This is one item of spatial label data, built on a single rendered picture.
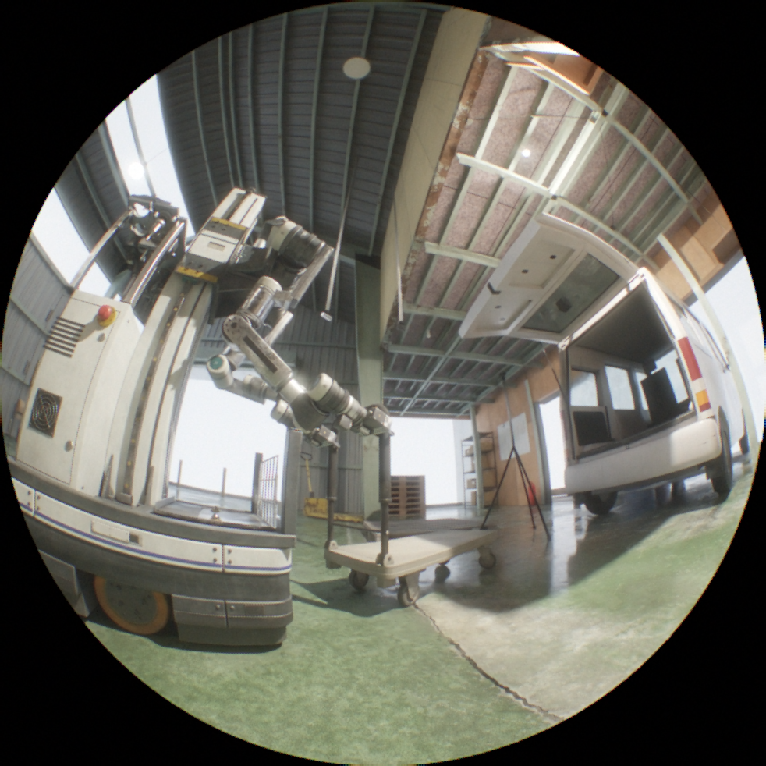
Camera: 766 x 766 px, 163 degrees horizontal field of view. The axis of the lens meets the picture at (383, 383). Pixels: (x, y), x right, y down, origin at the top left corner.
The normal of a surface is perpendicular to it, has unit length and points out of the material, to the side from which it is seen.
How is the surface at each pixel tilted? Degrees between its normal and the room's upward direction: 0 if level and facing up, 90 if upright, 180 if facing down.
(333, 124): 159
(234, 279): 90
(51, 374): 90
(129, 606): 90
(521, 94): 180
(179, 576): 90
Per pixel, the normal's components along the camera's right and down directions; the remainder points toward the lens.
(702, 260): -0.99, -0.07
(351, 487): 0.17, -0.40
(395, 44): -0.36, 0.83
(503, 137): 0.00, 0.91
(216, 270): 0.57, -0.33
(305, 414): -0.14, 0.22
